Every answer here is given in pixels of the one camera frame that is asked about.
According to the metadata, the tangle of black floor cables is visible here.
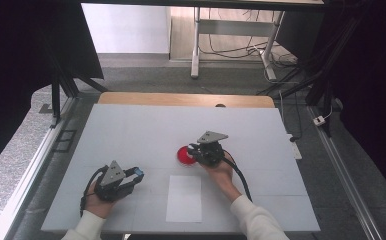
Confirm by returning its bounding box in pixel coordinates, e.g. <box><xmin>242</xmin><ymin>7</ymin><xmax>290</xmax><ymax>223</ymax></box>
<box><xmin>199</xmin><ymin>8</ymin><xmax>299</xmax><ymax>69</ymax></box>

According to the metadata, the person's right hand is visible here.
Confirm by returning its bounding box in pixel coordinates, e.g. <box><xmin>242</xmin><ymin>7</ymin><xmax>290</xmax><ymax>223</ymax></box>
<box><xmin>200</xmin><ymin>152</ymin><xmax>236</xmax><ymax>184</ymax></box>

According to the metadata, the aluminium floor rail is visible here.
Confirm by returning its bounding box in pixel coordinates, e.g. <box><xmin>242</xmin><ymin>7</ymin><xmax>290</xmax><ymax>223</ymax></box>
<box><xmin>0</xmin><ymin>96</ymin><xmax>79</xmax><ymax>240</ymax></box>
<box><xmin>305</xmin><ymin>105</ymin><xmax>385</xmax><ymax>240</ymax></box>

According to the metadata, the white paper sheet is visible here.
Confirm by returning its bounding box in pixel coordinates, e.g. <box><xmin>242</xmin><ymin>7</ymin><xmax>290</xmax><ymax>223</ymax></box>
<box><xmin>165</xmin><ymin>175</ymin><xmax>203</xmax><ymax>223</ymax></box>

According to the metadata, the black curtain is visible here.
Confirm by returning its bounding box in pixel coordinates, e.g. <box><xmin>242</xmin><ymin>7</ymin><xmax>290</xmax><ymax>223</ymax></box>
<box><xmin>275</xmin><ymin>0</ymin><xmax>386</xmax><ymax>204</ymax></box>
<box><xmin>0</xmin><ymin>0</ymin><xmax>105</xmax><ymax>181</ymax></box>

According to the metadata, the round red ink pad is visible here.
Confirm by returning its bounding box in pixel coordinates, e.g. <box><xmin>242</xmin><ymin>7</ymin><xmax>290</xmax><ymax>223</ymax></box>
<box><xmin>176</xmin><ymin>145</ymin><xmax>199</xmax><ymax>167</ymax></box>

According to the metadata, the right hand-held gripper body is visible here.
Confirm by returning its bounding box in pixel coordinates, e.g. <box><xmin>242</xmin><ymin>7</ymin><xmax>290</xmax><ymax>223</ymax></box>
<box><xmin>194</xmin><ymin>130</ymin><xmax>230</xmax><ymax>169</ymax></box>

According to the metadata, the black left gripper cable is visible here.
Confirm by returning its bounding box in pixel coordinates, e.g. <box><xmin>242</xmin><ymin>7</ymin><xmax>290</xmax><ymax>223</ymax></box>
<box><xmin>79</xmin><ymin>165</ymin><xmax>110</xmax><ymax>218</ymax></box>

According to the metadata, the black metal stand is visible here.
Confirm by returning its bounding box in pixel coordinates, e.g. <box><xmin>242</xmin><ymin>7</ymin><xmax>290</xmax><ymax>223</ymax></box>
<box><xmin>256</xmin><ymin>13</ymin><xmax>369</xmax><ymax>138</ymax></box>
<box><xmin>44</xmin><ymin>49</ymin><xmax>109</xmax><ymax>130</ymax></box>

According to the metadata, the white metal desk frame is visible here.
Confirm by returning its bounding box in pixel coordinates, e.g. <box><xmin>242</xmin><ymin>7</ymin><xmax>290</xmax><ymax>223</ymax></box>
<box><xmin>80</xmin><ymin>0</ymin><xmax>325</xmax><ymax>81</ymax></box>

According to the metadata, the wooden table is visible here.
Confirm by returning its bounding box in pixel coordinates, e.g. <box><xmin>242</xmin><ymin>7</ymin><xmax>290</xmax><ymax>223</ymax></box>
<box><xmin>97</xmin><ymin>92</ymin><xmax>276</xmax><ymax>109</ymax></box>

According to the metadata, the white table cover board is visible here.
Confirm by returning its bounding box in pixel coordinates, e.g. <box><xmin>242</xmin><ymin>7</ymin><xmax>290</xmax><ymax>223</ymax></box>
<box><xmin>40</xmin><ymin>103</ymin><xmax>321</xmax><ymax>234</ymax></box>

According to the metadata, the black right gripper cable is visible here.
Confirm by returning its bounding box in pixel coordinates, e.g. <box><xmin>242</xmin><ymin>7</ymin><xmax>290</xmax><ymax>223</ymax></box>
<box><xmin>222</xmin><ymin>156</ymin><xmax>253</xmax><ymax>203</ymax></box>

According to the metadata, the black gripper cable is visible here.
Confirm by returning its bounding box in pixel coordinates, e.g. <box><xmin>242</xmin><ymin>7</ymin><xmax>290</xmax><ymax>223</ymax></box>
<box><xmin>79</xmin><ymin>165</ymin><xmax>110</xmax><ymax>218</ymax></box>
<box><xmin>222</xmin><ymin>156</ymin><xmax>253</xmax><ymax>203</ymax></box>

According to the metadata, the person's left hand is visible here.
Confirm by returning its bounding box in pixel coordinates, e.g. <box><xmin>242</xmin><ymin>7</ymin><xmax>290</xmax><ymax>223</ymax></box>
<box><xmin>84</xmin><ymin>181</ymin><xmax>119</xmax><ymax>220</ymax></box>

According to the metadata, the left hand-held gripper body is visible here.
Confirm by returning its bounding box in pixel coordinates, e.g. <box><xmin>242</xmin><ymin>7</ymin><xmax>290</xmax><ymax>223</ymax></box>
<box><xmin>94</xmin><ymin>160</ymin><xmax>136</xmax><ymax>203</ymax></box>

